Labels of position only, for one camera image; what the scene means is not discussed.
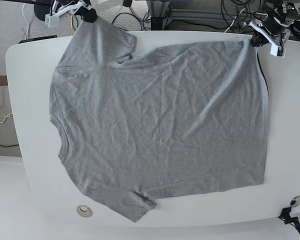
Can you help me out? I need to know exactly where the aluminium frame with black foot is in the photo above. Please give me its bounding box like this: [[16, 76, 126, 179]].
[[146, 0, 177, 31]]

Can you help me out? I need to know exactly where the black flat device on floor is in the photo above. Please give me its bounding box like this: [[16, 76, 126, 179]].
[[18, 34, 57, 44]]

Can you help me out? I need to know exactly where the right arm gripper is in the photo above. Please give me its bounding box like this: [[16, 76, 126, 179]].
[[51, 0, 98, 23]]

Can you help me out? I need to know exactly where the black clamp with cable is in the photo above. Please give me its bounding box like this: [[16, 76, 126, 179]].
[[278, 207, 300, 235]]

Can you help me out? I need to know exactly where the yellow cable on floor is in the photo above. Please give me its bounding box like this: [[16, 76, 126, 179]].
[[70, 14, 77, 36]]

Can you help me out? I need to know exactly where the metal table grommet left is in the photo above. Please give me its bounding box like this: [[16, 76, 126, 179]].
[[76, 205, 93, 218]]

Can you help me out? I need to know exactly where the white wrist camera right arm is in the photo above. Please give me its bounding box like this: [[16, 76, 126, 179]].
[[44, 14, 59, 28]]

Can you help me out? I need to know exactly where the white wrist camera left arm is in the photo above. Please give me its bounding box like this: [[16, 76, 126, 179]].
[[270, 43, 286, 58]]

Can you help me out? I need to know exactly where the grey T-shirt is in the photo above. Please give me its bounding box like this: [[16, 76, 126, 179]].
[[49, 18, 269, 222]]

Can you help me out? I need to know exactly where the metal table grommet right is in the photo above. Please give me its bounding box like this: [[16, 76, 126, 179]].
[[290, 195, 300, 208]]

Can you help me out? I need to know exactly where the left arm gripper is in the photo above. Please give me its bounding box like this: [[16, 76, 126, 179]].
[[250, 0, 300, 47]]

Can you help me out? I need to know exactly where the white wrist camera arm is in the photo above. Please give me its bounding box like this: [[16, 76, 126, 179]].
[[270, 43, 286, 58], [44, 14, 59, 28]]

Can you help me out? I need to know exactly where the metal table grommet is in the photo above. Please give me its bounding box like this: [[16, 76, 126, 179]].
[[290, 195, 300, 208], [76, 205, 93, 218]]

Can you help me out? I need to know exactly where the round black stand base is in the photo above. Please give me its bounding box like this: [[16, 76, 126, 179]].
[[33, 0, 55, 22]]

